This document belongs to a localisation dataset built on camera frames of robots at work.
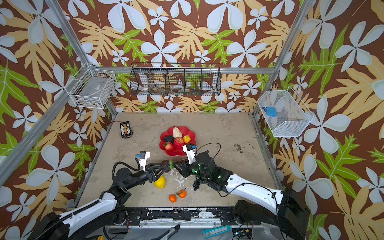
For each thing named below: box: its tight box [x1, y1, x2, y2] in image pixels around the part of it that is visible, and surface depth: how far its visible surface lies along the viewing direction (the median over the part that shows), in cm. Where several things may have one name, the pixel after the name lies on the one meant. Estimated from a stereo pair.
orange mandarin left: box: [169, 194, 177, 203], surface depth 80 cm
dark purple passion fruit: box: [161, 159, 170, 170], surface depth 72 cm
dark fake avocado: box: [164, 135, 175, 143], surface depth 101 cm
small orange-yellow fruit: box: [183, 135, 191, 144], surface depth 102 cm
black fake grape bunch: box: [192, 176, 201, 191], surface depth 86 cm
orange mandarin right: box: [178, 189, 187, 199], surface depth 81 cm
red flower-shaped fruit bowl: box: [159, 126, 175, 156], surface depth 102 cm
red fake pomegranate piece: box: [174, 137, 184, 149], surface depth 98 cm
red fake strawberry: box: [164, 141, 173, 151], surface depth 97 cm
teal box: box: [202, 225, 232, 239], surface depth 72 cm
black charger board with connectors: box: [119, 121, 132, 138], surface depth 110 cm
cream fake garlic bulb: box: [172, 125, 183, 138], surface depth 103 cm
